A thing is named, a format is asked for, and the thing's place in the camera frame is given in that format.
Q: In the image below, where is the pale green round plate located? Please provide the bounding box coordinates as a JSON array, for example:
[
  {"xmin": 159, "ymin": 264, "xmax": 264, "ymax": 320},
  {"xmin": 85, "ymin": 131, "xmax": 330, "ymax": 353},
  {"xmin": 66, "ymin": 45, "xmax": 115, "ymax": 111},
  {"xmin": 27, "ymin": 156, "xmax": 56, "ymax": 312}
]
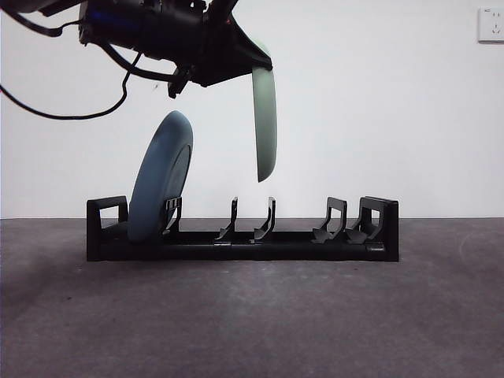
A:
[{"xmin": 250, "ymin": 37, "xmax": 279, "ymax": 183}]

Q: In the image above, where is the light blue round plate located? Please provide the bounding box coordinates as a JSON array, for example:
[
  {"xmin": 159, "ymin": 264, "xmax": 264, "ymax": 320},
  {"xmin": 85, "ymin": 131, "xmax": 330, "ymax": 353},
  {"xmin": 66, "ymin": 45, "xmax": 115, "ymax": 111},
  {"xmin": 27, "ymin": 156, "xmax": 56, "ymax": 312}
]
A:
[{"xmin": 126, "ymin": 109, "xmax": 195, "ymax": 243}]

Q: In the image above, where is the black plastic plate rack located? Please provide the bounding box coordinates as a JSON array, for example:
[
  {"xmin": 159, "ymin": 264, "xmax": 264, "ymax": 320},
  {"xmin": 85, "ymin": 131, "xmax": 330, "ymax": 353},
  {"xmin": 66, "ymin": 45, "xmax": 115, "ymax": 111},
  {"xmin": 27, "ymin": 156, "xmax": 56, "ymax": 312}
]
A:
[{"xmin": 85, "ymin": 195, "xmax": 400, "ymax": 262}]

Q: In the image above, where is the black cable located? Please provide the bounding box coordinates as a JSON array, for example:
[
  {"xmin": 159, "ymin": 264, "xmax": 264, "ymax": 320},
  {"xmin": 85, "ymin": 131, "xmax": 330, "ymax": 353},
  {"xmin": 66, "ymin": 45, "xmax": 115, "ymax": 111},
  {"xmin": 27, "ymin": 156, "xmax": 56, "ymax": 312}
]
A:
[
  {"xmin": 0, "ymin": 0, "xmax": 83, "ymax": 39},
  {"xmin": 0, "ymin": 50, "xmax": 143, "ymax": 120},
  {"xmin": 100, "ymin": 39, "xmax": 180, "ymax": 82}
]

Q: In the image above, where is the white wall socket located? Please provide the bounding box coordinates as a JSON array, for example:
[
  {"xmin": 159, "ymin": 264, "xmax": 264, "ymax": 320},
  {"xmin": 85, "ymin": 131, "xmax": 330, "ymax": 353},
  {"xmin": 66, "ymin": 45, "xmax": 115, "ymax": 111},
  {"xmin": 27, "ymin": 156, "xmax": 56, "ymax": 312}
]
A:
[{"xmin": 477, "ymin": 6, "xmax": 504, "ymax": 44}]

